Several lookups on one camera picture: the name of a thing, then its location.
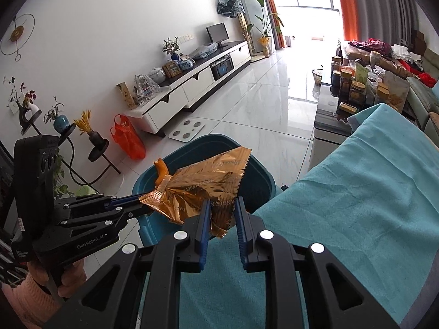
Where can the yellow printed box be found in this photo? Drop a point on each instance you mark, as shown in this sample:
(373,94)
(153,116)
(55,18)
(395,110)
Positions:
(126,96)

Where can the plant in blue round pot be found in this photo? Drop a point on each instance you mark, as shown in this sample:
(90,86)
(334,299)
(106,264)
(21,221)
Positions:
(61,121)

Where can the dark red clothes pile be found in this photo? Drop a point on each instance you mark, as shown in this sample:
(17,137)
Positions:
(370,45)

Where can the black metal plant stand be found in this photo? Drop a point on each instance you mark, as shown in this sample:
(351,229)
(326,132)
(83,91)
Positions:
(99,154)

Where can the orange and grey curtain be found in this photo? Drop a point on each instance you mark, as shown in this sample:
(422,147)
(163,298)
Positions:
(271,7)
(370,0)

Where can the blue plastic bin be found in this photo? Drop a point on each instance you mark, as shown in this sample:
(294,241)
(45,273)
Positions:
(205,142)

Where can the orange peel piece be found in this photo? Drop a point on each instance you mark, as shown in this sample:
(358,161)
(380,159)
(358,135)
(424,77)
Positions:
(162,171)

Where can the beige paper bag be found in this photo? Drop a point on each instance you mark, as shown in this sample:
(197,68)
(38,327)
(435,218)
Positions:
(396,92)

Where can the wooden picture frame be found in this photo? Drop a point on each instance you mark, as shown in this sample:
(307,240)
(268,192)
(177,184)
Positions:
(172,69)

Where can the person's left hand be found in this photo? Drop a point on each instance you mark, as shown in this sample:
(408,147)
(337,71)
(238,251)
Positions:
(70,277)

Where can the vase with red flowers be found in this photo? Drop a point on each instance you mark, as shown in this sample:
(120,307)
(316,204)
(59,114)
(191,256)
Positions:
(29,109)

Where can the cardboard boxes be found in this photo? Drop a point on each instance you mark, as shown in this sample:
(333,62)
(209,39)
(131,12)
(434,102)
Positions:
(417,37)

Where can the round wall clock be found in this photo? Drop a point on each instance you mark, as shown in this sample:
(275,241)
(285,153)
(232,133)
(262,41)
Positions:
(16,34)

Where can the white floor air conditioner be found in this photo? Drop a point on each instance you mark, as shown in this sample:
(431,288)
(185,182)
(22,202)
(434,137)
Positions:
(245,0)

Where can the tall plant in yellow pot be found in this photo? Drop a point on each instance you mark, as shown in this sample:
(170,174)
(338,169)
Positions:
(264,24)

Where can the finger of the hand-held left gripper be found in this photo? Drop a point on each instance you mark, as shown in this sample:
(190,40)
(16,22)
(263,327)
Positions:
(120,216)
(116,201)

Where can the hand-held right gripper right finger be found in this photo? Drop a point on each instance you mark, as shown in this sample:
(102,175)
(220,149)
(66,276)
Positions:
(242,240)

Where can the group of jars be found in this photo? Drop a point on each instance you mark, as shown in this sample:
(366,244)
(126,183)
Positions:
(356,89)

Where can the glass coffee table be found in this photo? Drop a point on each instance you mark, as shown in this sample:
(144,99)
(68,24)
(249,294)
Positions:
(329,137)

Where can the orange plastic bag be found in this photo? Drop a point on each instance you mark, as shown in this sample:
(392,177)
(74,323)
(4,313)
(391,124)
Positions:
(128,140)

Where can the model ship in clear case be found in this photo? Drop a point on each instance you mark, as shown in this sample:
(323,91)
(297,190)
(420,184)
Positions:
(145,89)

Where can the person's left forearm pink sleeve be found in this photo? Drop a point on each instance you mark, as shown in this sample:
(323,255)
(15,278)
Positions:
(24,301)

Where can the plant in blue vase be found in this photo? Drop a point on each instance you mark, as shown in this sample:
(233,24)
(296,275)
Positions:
(171,48)

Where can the gold foil wrapper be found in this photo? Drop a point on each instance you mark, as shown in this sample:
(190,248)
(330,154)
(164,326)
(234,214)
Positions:
(205,181)

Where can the white bathroom scale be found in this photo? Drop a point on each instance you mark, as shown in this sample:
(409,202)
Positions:
(185,130)

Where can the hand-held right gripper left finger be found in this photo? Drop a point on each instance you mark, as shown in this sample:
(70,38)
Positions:
(205,236)

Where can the covered standing fan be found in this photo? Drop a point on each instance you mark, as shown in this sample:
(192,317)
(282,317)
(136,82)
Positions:
(229,7)

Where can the white ceramic jar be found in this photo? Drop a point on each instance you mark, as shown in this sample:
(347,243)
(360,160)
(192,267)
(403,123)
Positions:
(157,75)

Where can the clear bag with blue items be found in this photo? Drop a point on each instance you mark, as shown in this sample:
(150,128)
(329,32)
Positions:
(204,50)

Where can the wheat stalks in black vase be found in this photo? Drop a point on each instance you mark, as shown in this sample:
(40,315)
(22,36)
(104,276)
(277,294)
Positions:
(91,133)

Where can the black monitor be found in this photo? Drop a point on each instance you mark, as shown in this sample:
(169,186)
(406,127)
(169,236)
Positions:
(217,34)

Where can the wicker basket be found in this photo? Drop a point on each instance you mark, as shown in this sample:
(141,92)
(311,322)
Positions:
(318,77)

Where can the wall socket panel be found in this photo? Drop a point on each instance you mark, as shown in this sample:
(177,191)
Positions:
(185,38)

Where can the white and black TV cabinet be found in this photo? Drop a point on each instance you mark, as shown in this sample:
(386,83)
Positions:
(195,85)

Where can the teal and grey blanket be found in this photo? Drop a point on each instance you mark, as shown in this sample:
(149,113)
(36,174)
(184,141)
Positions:
(343,212)

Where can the red cloth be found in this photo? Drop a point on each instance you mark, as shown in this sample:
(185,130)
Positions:
(427,79)

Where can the white clothes pile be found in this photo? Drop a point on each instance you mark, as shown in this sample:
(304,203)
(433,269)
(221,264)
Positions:
(406,53)

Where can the blue and white porcelain jar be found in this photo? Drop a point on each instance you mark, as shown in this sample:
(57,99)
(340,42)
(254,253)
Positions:
(187,63)

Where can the light green stool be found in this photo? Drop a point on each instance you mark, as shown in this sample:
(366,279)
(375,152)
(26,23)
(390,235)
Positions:
(83,191)

